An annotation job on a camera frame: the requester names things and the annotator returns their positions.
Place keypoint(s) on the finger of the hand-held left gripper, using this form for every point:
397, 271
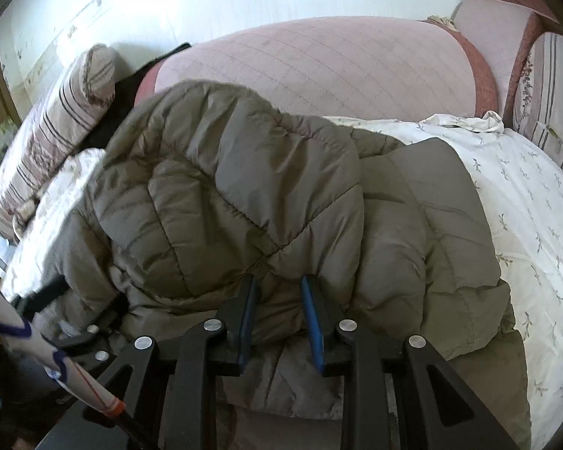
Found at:
42, 295
98, 333

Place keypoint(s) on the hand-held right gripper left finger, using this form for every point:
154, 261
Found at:
248, 318

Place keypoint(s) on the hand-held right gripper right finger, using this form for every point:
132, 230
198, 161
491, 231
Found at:
312, 328

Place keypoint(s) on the olive puffer jacket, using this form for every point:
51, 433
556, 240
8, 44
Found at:
244, 187

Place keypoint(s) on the striped floral pillow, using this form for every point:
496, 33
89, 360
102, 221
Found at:
61, 117
553, 84

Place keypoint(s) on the black cloth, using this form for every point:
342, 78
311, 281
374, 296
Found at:
122, 103

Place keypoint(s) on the white leaf-print bed sheet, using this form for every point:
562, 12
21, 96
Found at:
521, 187

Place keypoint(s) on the large pink quilted cushion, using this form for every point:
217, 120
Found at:
333, 65

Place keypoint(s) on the beige crumpled cloth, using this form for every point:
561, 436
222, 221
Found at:
443, 22

